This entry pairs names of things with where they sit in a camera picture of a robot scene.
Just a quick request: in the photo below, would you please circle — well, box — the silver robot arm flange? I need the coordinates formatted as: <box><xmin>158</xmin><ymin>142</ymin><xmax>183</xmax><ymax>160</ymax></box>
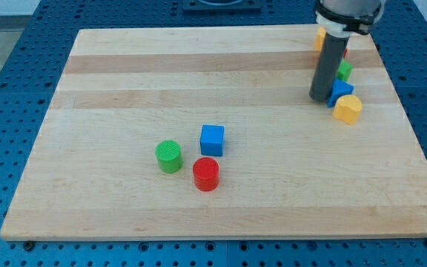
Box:
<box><xmin>314</xmin><ymin>0</ymin><xmax>386</xmax><ymax>38</ymax></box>

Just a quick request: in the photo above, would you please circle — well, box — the blue cube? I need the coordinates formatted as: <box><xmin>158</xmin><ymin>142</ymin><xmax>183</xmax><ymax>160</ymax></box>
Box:
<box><xmin>199</xmin><ymin>125</ymin><xmax>225</xmax><ymax>156</ymax></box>

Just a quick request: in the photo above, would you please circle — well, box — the red cylinder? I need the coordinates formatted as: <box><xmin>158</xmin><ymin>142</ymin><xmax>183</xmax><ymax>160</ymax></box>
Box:
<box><xmin>192</xmin><ymin>157</ymin><xmax>219</xmax><ymax>191</ymax></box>

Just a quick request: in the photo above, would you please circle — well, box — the green cylinder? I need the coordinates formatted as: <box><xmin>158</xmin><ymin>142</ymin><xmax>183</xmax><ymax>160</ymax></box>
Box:
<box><xmin>155</xmin><ymin>140</ymin><xmax>183</xmax><ymax>174</ymax></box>

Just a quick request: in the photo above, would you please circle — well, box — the wooden board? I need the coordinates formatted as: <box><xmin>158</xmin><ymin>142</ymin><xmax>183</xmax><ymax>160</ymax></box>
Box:
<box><xmin>0</xmin><ymin>24</ymin><xmax>427</xmax><ymax>241</ymax></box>

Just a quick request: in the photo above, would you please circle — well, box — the blue triangular block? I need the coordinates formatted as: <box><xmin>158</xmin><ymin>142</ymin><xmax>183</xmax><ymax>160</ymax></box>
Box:
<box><xmin>327</xmin><ymin>79</ymin><xmax>354</xmax><ymax>108</ymax></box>

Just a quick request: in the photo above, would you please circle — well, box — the yellow heart-shaped block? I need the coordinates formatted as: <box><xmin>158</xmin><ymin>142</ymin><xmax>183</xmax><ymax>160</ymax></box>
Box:
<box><xmin>332</xmin><ymin>95</ymin><xmax>363</xmax><ymax>125</ymax></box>

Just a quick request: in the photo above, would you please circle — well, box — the yellow block behind rod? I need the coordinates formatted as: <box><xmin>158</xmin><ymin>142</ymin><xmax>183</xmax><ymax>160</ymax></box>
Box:
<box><xmin>314</xmin><ymin>27</ymin><xmax>327</xmax><ymax>51</ymax></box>

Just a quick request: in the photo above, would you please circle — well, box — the green block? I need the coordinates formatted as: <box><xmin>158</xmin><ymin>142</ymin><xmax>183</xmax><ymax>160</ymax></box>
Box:
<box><xmin>337</xmin><ymin>59</ymin><xmax>354</xmax><ymax>82</ymax></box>

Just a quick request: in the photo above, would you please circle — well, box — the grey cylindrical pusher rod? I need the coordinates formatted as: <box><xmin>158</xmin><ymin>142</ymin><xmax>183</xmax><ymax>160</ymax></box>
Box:
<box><xmin>309</xmin><ymin>33</ymin><xmax>349</xmax><ymax>102</ymax></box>

